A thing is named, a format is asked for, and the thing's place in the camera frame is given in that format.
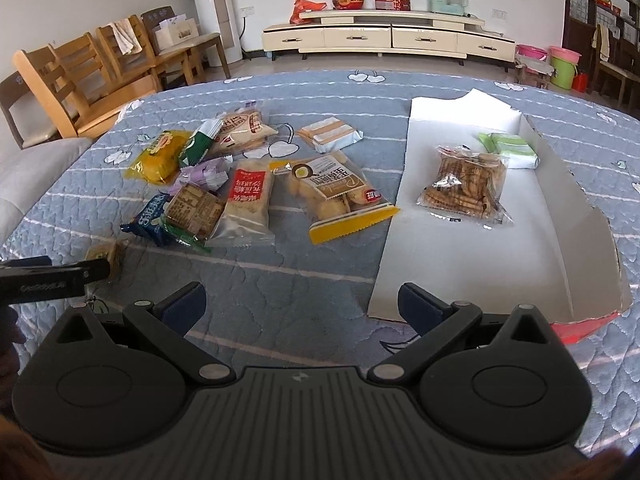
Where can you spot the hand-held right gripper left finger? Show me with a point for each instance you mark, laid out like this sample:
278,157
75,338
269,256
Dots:
184,304

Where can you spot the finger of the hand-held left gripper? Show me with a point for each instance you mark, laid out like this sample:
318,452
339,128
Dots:
92,270

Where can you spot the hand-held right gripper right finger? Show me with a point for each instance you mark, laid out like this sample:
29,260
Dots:
421,307

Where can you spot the white cardboard box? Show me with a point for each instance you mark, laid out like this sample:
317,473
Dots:
450,260

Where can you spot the blue snack packet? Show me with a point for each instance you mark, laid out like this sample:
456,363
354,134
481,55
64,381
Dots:
150,220

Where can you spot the brown cracker packet green ends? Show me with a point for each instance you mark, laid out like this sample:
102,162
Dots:
192,207

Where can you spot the red label rice cracker packet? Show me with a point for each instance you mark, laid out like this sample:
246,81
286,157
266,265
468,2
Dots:
245,195

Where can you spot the purple snack packet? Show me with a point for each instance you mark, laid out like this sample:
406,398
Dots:
205,172

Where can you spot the yellow-edged egg roll packet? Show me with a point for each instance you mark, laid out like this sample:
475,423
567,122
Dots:
325,190

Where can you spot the small brown packet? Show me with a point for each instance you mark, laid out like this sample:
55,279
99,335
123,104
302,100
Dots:
107,255

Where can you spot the grey sofa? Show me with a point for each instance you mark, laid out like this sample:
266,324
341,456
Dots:
30,180

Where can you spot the yellow snack packet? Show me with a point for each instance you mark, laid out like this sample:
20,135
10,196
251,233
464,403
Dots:
155,157

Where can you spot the clear biscuit stick packet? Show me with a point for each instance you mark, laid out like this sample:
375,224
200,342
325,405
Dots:
462,180

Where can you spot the brown chair grey cushion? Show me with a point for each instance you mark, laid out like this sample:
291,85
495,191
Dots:
30,127

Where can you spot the green snack packet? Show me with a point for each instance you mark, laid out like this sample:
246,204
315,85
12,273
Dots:
197,147

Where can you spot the beige red label packet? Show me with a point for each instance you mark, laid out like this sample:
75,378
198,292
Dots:
240,132

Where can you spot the green and white packet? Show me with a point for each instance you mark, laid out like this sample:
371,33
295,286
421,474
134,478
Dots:
515,152

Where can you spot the light wooden chair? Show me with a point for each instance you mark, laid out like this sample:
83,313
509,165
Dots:
75,57
160,62
40,90

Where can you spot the white orange striped packet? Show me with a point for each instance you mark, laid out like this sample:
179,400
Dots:
327,132

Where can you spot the white towel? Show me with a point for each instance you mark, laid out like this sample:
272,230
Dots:
126,37

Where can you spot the white gift bag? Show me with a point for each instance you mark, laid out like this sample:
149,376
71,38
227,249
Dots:
175,35

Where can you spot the small wooden stool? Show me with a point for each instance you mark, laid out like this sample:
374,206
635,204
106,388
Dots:
532,70

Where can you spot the small red container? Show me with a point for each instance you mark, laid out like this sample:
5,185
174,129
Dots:
580,82

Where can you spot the green bucket pink rim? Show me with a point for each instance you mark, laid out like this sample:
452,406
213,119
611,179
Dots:
564,70

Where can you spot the pink basin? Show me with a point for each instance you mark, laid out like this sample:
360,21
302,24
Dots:
531,51

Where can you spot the cream TV cabinet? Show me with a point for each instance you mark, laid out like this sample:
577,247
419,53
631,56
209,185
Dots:
360,35

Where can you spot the white standing air conditioner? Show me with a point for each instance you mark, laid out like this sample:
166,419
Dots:
210,0

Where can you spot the dark chair with cloth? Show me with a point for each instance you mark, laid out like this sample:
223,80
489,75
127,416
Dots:
620,75

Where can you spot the red plastic bag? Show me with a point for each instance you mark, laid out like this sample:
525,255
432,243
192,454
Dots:
306,10

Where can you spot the cream cloth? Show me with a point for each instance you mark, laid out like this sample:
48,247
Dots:
604,42

